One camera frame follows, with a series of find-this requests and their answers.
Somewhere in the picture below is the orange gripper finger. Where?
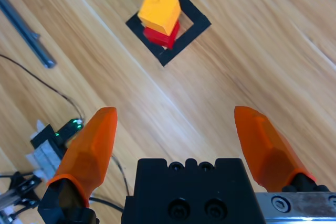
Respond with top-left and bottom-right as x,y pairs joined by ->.
37,106 -> 118,224
234,105 -> 329,193

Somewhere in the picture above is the red wooden cube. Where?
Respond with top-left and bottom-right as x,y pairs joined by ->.
143,20 -> 181,50

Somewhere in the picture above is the yellow wooden cube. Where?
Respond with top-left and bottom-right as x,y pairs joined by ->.
137,0 -> 182,36

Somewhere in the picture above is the black metal clamp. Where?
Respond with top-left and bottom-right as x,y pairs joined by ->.
0,171 -> 47,221

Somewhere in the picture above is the black tape square outline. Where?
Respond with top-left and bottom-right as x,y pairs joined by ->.
125,0 -> 212,67

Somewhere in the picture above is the thick black cable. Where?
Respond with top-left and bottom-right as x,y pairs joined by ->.
89,154 -> 131,213

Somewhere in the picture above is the white ribbed bracket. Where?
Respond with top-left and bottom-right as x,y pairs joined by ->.
25,120 -> 68,180

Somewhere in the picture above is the thin black cable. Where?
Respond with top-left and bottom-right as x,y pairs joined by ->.
0,54 -> 86,125

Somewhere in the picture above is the silver metal rail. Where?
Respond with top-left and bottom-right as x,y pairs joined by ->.
0,0 -> 58,69

